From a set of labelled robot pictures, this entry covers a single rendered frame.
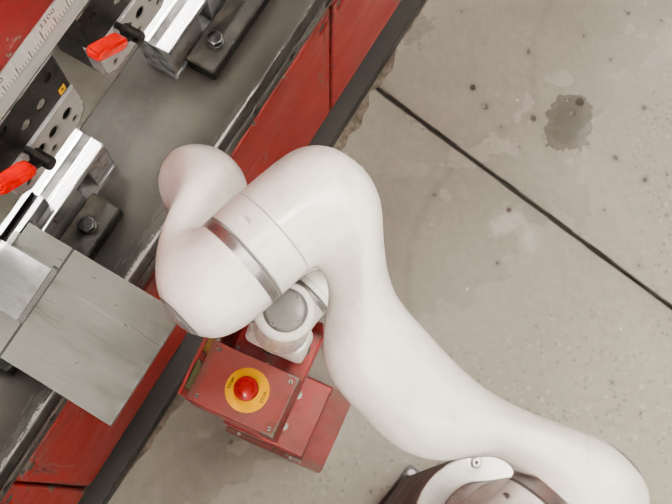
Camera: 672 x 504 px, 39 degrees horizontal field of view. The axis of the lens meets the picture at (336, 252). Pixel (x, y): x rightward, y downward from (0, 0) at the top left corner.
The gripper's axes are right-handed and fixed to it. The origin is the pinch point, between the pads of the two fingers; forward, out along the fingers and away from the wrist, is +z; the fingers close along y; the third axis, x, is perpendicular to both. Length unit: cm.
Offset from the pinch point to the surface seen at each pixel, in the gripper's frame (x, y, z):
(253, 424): -14.2, 2.1, -4.3
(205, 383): -11.5, -7.7, -3.5
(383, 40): 93, -11, 70
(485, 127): 83, 23, 72
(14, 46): 10, -38, -58
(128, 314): -8.6, -19.9, -24.6
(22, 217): -2.1, -40.5, -21.9
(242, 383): -9.3, -2.2, -6.9
